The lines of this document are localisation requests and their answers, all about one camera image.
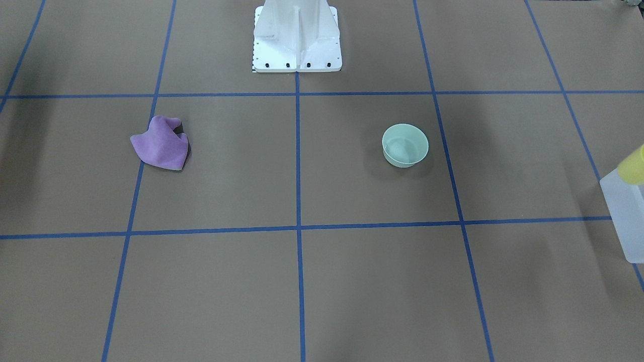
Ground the purple cloth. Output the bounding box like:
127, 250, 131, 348
130, 115, 190, 171

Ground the translucent white plastic box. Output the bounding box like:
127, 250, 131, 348
600, 169, 643, 264

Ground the yellow plastic cup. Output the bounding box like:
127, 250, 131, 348
616, 144, 643, 186

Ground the light green bowl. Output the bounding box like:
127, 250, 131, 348
381, 123, 430, 168

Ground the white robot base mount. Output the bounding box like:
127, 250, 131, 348
252, 1, 343, 73

